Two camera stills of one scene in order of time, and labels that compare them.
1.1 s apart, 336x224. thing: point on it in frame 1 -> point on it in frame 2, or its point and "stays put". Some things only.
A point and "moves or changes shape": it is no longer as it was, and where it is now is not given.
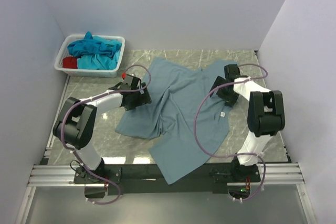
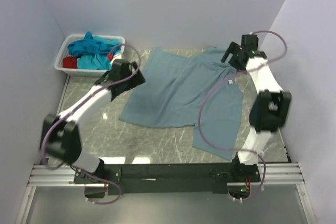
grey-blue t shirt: [174, 91] moves or changes shape
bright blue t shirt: [90, 45] stays put
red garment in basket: [70, 62] stays put
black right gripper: [230, 99] -> [234, 49]
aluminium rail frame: [275, 175] stays put
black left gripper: [144, 98] -> [136, 80]
